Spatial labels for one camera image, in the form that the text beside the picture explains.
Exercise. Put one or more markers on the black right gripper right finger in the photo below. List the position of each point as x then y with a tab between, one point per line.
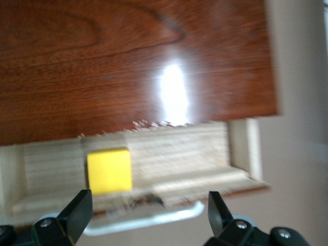
217	215

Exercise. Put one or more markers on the yellow wooden block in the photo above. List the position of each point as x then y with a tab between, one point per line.
109	171

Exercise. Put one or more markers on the light wooden drawer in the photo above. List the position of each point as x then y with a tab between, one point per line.
179	159

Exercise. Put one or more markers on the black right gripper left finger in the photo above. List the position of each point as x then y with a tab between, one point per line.
77	215

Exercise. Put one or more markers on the dark wooden cabinet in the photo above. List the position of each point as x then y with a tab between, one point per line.
102	64

